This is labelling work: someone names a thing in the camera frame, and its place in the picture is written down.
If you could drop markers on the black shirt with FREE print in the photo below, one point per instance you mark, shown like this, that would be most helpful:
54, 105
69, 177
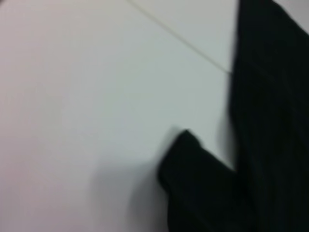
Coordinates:
270, 120

